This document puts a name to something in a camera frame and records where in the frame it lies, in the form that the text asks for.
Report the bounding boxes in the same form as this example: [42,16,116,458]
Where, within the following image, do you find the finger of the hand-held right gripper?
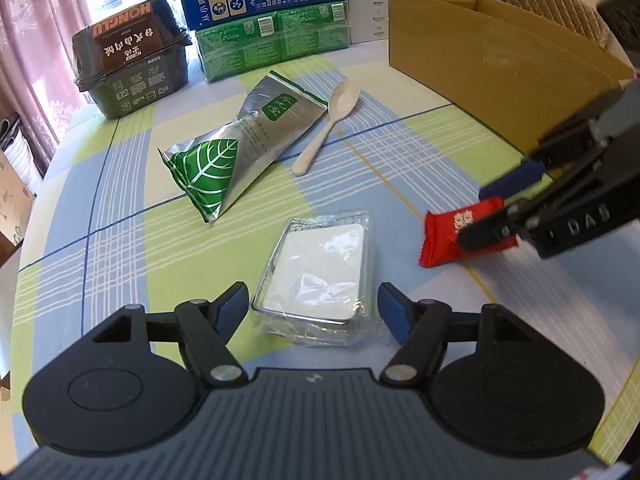
[457,152,609,254]
[479,80,640,204]

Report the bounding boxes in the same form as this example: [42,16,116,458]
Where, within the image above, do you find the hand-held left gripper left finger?
[92,281,250,389]

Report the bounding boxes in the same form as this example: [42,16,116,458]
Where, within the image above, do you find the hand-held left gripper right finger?
[377,282,539,389]

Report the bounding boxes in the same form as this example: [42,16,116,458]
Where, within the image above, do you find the red snack packet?
[419,196,519,269]

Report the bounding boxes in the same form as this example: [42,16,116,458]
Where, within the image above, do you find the plastic-wrapped wire tray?
[250,209,389,349]

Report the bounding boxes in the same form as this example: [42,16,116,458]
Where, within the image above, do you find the brown cardboard box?
[387,0,636,155]

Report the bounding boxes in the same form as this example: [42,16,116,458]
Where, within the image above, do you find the checked cloth desktop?
[10,35,640,467]

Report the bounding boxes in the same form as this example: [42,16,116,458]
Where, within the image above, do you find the silver green leaf pouch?
[157,70,329,224]

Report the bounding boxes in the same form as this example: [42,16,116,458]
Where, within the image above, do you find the quilted beige chair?
[490,0,612,52]

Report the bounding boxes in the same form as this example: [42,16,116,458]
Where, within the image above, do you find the white plastic spoon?
[292,80,362,177]

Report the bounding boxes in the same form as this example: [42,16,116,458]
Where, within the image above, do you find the printed brown carton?
[0,150,36,262]

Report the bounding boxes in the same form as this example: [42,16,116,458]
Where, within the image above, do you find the black green food container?
[72,0,194,121]

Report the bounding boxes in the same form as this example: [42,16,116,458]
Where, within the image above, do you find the stack of white sheets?
[0,114,44,193]

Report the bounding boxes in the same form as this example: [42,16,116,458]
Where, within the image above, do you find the green carton pack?
[194,0,352,84]

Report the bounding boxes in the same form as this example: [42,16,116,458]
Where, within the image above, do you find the pink curtain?
[0,0,137,181]

